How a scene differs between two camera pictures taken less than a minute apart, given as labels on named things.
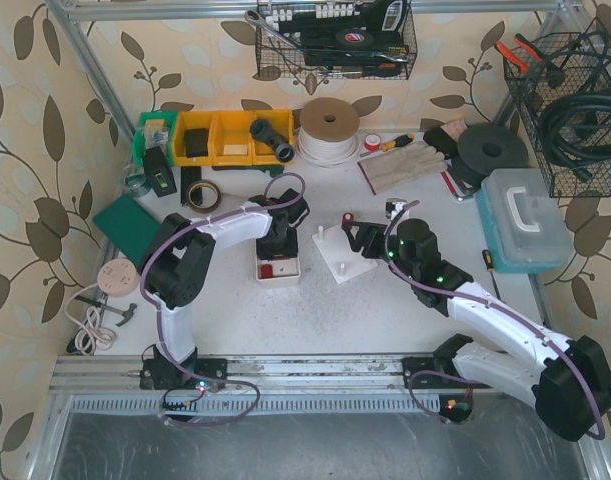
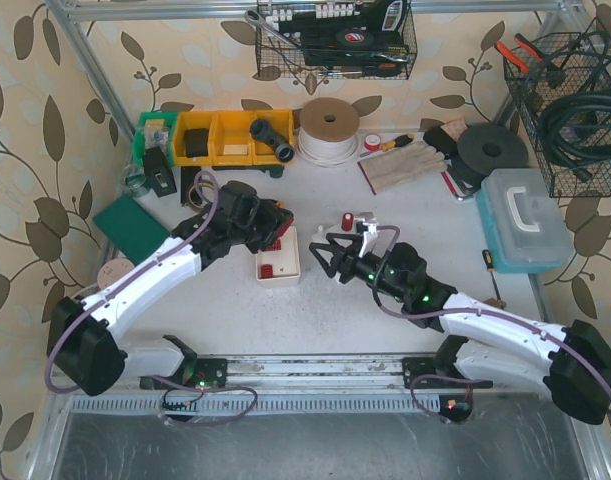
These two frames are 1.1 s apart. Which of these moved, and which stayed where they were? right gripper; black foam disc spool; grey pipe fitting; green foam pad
Moved: right gripper
Stayed: grey pipe fitting; green foam pad; black foam disc spool
